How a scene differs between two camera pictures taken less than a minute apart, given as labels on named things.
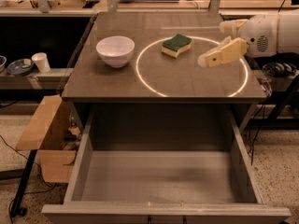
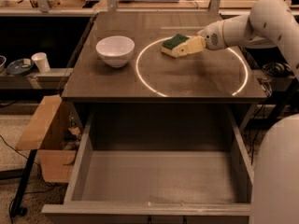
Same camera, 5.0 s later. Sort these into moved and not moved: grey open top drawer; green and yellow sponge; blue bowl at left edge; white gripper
Moved: white gripper
Not moved: grey open top drawer; blue bowl at left edge; green and yellow sponge
